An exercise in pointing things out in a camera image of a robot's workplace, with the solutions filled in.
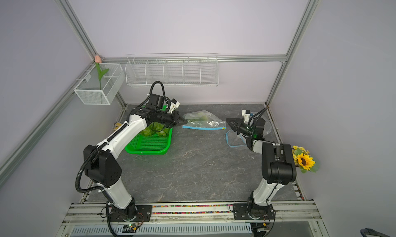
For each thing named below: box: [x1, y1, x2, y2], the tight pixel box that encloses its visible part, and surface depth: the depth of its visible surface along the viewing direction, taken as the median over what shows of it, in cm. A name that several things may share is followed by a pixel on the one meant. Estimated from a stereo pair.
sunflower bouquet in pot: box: [291, 145, 320, 174], surface depth 67 cm
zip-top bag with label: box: [182, 110, 227, 131], surface depth 88 cm
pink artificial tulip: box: [94, 55, 110, 91], surface depth 92 cm
